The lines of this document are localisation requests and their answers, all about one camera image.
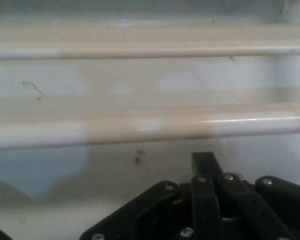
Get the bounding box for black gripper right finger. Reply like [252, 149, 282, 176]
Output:
[204, 151, 300, 240]

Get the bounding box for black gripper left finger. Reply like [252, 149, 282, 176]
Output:
[79, 151, 222, 240]

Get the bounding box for white metal rack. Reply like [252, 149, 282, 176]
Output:
[0, 0, 300, 153]

